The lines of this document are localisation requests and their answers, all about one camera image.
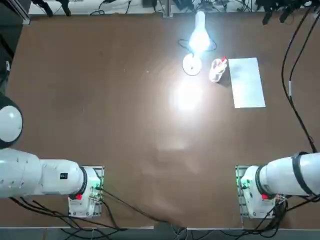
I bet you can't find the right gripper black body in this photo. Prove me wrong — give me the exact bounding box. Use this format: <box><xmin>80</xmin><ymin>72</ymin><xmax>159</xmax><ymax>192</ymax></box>
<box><xmin>268</xmin><ymin>0</ymin><xmax>312</xmax><ymax>12</ymax></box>

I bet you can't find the white desk lamp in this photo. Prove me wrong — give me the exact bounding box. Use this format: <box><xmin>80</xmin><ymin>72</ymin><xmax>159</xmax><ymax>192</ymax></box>
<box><xmin>181</xmin><ymin>11</ymin><xmax>213</xmax><ymax>77</ymax></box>

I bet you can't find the white paper sheet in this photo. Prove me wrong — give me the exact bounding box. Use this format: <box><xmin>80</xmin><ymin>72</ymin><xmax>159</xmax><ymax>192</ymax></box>
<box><xmin>228</xmin><ymin>57</ymin><xmax>267</xmax><ymax>109</ymax></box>

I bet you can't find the clear pen cup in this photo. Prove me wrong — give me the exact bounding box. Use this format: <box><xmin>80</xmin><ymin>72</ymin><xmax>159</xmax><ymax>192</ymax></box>
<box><xmin>209</xmin><ymin>57</ymin><xmax>229</xmax><ymax>84</ymax></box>

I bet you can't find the black power adapter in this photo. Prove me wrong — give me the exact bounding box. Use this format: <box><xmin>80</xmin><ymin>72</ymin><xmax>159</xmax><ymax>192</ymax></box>
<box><xmin>173</xmin><ymin>0</ymin><xmax>192</xmax><ymax>11</ymax></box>

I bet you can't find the aluminium frame rail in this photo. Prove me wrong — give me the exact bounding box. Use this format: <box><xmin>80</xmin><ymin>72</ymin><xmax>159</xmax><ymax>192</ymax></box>
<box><xmin>9</xmin><ymin>0</ymin><xmax>31</xmax><ymax>25</ymax></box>

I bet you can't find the long black arm cable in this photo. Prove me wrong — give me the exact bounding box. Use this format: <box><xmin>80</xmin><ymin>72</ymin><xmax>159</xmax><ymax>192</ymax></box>
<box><xmin>281</xmin><ymin>7</ymin><xmax>317</xmax><ymax>153</ymax></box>

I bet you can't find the black cable with white tag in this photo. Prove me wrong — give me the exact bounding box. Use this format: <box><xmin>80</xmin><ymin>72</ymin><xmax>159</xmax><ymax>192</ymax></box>
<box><xmin>287</xmin><ymin>9</ymin><xmax>320</xmax><ymax>106</ymax></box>

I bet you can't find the black lamp cable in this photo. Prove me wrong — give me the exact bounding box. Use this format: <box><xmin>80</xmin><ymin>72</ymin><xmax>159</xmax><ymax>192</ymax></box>
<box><xmin>178</xmin><ymin>37</ymin><xmax>217</xmax><ymax>55</ymax></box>

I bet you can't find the aluminium frame post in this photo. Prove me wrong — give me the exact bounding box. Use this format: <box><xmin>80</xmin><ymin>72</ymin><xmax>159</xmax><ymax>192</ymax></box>
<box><xmin>162</xmin><ymin>0</ymin><xmax>174</xmax><ymax>19</ymax></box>

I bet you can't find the black arm base cable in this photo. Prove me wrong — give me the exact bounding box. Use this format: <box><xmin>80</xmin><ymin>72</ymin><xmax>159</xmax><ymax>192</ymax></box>
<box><xmin>8</xmin><ymin>196</ymin><xmax>128</xmax><ymax>232</ymax></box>
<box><xmin>249</xmin><ymin>194</ymin><xmax>320</xmax><ymax>237</ymax></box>

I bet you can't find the black cable across table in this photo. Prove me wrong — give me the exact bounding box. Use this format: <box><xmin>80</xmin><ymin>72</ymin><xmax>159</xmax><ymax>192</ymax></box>
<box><xmin>99</xmin><ymin>188</ymin><xmax>171</xmax><ymax>224</ymax></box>

